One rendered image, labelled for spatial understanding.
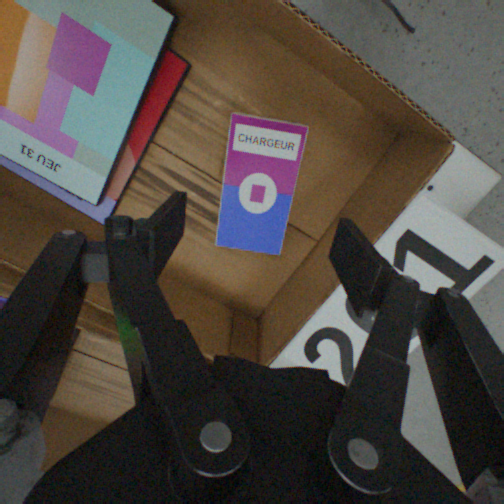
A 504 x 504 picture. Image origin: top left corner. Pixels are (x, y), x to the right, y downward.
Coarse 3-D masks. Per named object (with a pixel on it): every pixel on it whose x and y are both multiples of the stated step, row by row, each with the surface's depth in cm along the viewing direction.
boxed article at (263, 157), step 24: (240, 120) 27; (264, 120) 27; (240, 144) 28; (264, 144) 28; (288, 144) 28; (240, 168) 29; (264, 168) 29; (288, 168) 29; (240, 192) 30; (264, 192) 30; (288, 192) 30; (240, 216) 31; (264, 216) 31; (288, 216) 31; (216, 240) 32; (240, 240) 32; (264, 240) 32
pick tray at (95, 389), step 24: (0, 264) 31; (0, 288) 28; (96, 312) 32; (96, 336) 42; (72, 360) 43; (96, 360) 43; (120, 360) 43; (72, 384) 46; (96, 384) 45; (120, 384) 45; (48, 408) 47; (72, 408) 48; (96, 408) 48; (120, 408) 48; (48, 432) 45; (72, 432) 46; (96, 432) 48; (48, 456) 43
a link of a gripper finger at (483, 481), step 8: (488, 472) 7; (496, 472) 7; (480, 480) 7; (488, 480) 7; (496, 480) 7; (472, 488) 7; (480, 488) 7; (488, 488) 7; (496, 488) 7; (472, 496) 7; (480, 496) 7; (488, 496) 6; (496, 496) 6
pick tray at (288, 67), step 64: (192, 0) 26; (256, 0) 21; (192, 64) 28; (256, 64) 28; (320, 64) 25; (192, 128) 30; (320, 128) 30; (384, 128) 30; (0, 192) 33; (128, 192) 33; (192, 192) 33; (320, 192) 33; (384, 192) 28; (0, 256) 27; (192, 256) 36; (256, 256) 36; (320, 256) 33; (192, 320) 34; (256, 320) 40
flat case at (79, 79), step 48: (0, 0) 24; (48, 0) 24; (96, 0) 24; (144, 0) 24; (0, 48) 25; (48, 48) 25; (96, 48) 25; (144, 48) 25; (0, 96) 27; (48, 96) 27; (96, 96) 27; (144, 96) 27; (0, 144) 29; (48, 144) 29; (96, 144) 29; (96, 192) 31
